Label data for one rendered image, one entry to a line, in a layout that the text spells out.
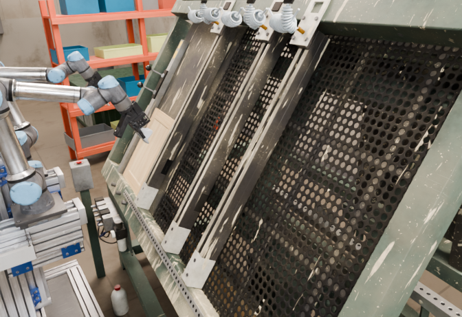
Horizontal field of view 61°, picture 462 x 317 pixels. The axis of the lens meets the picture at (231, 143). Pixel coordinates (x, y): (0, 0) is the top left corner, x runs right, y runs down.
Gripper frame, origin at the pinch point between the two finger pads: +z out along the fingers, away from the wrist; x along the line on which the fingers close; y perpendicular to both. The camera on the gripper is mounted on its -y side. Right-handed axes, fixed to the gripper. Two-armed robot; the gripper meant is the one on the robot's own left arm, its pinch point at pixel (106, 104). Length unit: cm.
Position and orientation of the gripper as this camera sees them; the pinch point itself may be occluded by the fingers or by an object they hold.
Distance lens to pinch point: 250.8
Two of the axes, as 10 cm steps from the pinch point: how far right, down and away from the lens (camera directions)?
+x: -5.4, -2.9, 7.9
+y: 7.3, -6.3, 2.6
